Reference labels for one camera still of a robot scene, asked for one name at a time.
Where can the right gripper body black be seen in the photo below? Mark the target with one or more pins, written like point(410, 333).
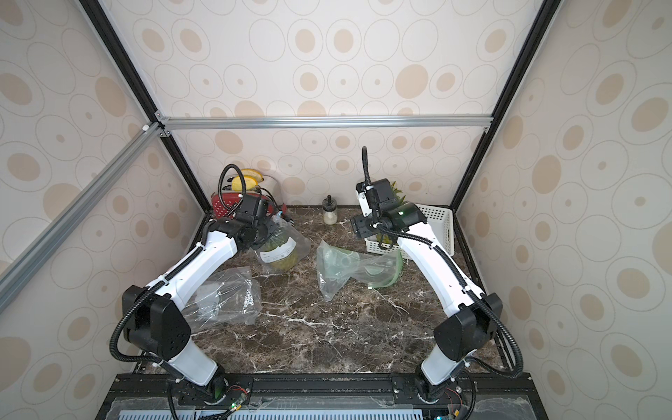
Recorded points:
point(361, 226)

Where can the green-zip bag with pineapple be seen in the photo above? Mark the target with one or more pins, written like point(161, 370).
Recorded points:
point(336, 266)

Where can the blue-zip bag with pineapple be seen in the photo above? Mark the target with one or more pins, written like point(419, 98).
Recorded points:
point(284, 248)

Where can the clear zip-top bag blue slider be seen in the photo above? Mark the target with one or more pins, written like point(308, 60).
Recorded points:
point(232, 297)

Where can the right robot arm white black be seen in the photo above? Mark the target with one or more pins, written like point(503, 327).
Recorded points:
point(467, 327)

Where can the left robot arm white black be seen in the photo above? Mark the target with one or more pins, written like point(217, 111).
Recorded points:
point(153, 328)

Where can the small bottle black cap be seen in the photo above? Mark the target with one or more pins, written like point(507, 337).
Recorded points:
point(330, 210)

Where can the white perforated plastic basket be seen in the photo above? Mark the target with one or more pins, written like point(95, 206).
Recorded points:
point(441, 222)

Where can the front yellow toast slice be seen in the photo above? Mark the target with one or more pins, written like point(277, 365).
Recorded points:
point(238, 184)

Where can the yellow toast slice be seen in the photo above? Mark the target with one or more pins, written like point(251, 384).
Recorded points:
point(252, 177)
point(238, 184)

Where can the rear yellow toast slice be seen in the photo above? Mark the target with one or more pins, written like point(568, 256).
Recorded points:
point(252, 177)

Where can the red toaster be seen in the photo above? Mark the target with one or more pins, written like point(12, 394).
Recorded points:
point(222, 208)

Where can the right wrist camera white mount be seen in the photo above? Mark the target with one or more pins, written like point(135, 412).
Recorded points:
point(361, 189)

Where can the horizontal aluminium frame bar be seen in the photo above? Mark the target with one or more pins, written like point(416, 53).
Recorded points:
point(313, 123)

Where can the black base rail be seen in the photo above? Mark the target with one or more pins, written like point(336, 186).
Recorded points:
point(322, 396)

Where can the right black frame post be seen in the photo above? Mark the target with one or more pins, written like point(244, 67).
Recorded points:
point(531, 44)

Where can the black frame post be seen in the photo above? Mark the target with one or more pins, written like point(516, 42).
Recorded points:
point(531, 44)
point(104, 29)

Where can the left black frame post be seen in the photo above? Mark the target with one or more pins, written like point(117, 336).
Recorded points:
point(104, 29)

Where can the left diagonal aluminium frame bar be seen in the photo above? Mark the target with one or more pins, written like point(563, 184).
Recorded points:
point(22, 270)

